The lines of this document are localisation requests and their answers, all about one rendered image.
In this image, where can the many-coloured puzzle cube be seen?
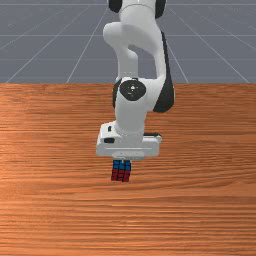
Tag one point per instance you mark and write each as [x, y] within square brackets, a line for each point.
[121, 173]

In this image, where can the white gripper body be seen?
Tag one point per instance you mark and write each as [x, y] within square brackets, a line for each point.
[130, 145]

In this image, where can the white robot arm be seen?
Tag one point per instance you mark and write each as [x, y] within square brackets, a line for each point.
[140, 50]

